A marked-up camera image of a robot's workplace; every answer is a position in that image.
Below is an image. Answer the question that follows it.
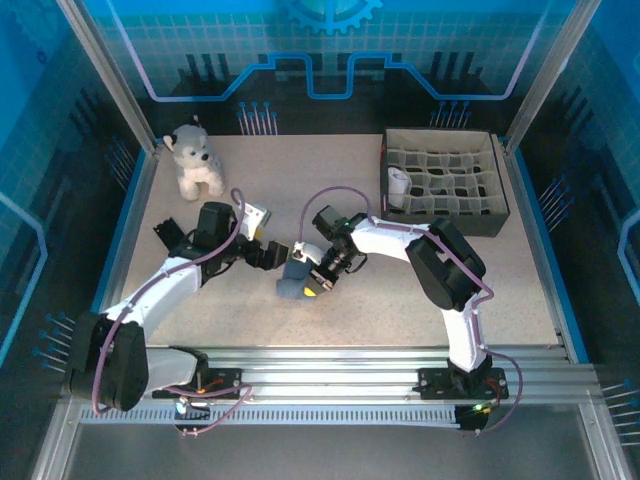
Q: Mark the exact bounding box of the grey metal shelf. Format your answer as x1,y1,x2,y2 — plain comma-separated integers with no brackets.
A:
29,402,634,480

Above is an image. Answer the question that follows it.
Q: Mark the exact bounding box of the slotted grey cable duct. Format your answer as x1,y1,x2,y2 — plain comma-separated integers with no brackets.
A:
78,404,464,427

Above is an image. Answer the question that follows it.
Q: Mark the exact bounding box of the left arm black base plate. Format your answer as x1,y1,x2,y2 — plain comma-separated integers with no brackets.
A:
151,367,245,401

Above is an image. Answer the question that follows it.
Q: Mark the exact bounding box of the long aluminium frame rail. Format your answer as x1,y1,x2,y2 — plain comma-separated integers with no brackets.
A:
59,343,601,407

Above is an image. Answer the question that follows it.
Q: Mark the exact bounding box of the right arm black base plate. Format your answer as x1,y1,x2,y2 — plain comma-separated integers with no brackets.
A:
416,367,510,401

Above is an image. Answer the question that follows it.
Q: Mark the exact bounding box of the blue orange striped sock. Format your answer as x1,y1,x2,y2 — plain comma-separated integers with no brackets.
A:
276,244,321,302

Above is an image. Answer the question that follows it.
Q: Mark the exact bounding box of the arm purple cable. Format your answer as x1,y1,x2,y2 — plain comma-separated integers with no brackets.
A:
92,187,253,439
298,185,525,437

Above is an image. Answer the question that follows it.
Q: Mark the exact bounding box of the black sock organizer box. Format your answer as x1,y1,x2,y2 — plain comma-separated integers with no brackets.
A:
379,127,512,237

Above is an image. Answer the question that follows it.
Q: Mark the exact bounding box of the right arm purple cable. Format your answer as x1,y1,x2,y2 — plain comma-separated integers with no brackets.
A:
298,185,525,437

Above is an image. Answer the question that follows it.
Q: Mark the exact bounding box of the aluminium frame post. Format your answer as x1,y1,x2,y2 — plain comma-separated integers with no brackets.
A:
54,0,162,157
501,0,604,154

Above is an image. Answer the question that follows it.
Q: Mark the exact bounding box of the grey white plush husky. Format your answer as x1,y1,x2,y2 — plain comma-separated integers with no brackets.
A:
162,114,227,203

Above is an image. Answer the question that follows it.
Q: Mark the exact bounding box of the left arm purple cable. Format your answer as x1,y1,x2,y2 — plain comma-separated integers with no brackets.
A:
92,187,253,439

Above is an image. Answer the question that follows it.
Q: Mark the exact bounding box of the white sock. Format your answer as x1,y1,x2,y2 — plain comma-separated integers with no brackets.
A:
387,167,412,196

